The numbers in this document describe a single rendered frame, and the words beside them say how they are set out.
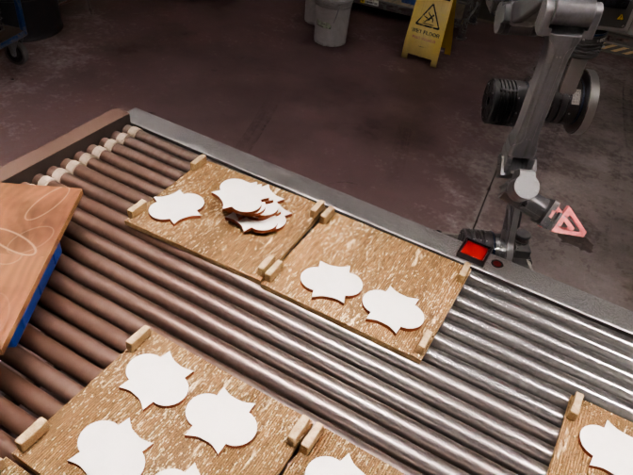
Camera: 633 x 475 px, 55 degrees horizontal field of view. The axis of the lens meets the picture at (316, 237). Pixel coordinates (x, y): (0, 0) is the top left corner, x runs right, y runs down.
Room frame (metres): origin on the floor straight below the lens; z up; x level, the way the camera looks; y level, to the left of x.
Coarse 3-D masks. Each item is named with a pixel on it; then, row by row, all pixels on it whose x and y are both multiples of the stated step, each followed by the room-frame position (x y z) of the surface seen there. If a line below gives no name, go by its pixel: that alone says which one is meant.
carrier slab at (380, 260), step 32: (320, 224) 1.28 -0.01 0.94; (352, 224) 1.30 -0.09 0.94; (288, 256) 1.14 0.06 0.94; (320, 256) 1.15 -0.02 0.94; (352, 256) 1.17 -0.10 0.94; (384, 256) 1.18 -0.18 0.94; (416, 256) 1.20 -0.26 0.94; (288, 288) 1.03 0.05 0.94; (384, 288) 1.07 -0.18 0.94; (416, 288) 1.08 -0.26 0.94; (448, 288) 1.09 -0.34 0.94; (352, 320) 0.95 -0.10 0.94
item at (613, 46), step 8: (616, 32) 5.32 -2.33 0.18; (608, 40) 5.34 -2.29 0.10; (616, 40) 5.32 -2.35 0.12; (624, 40) 5.30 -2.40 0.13; (632, 40) 5.28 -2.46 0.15; (608, 48) 5.32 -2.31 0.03; (616, 48) 5.30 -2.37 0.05; (624, 48) 5.28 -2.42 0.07; (632, 48) 5.26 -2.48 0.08; (624, 56) 5.25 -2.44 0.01; (632, 56) 5.25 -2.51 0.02
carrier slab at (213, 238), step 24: (216, 168) 1.48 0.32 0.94; (168, 192) 1.34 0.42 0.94; (192, 192) 1.35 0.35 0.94; (288, 192) 1.41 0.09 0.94; (144, 216) 1.23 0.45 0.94; (216, 216) 1.26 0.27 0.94; (168, 240) 1.15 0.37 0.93; (192, 240) 1.15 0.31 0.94; (216, 240) 1.17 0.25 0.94; (240, 240) 1.18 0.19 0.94; (264, 240) 1.19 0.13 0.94; (288, 240) 1.20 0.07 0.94; (216, 264) 1.09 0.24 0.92; (240, 264) 1.09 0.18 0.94
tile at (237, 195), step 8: (224, 184) 1.32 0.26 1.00; (232, 184) 1.32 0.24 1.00; (240, 184) 1.32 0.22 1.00; (248, 184) 1.33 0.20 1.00; (256, 184) 1.33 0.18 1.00; (216, 192) 1.27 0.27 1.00; (224, 192) 1.28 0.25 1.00; (232, 192) 1.28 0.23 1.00; (240, 192) 1.29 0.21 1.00; (248, 192) 1.29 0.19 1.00; (256, 192) 1.30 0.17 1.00; (224, 200) 1.25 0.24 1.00; (232, 200) 1.25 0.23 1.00; (240, 200) 1.25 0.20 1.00; (248, 200) 1.26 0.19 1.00; (256, 200) 1.26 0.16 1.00; (264, 200) 1.27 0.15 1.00; (224, 208) 1.22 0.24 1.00; (232, 208) 1.22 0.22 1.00; (240, 208) 1.22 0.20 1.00; (248, 208) 1.22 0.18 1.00; (256, 208) 1.23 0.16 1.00
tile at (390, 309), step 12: (372, 300) 1.01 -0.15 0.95; (384, 300) 1.02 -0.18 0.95; (396, 300) 1.02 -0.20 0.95; (408, 300) 1.03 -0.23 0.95; (372, 312) 0.97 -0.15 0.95; (384, 312) 0.98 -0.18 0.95; (396, 312) 0.98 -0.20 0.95; (408, 312) 0.99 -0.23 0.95; (420, 312) 0.99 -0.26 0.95; (384, 324) 0.94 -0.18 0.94; (396, 324) 0.94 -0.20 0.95; (408, 324) 0.95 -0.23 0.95; (420, 324) 0.95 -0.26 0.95
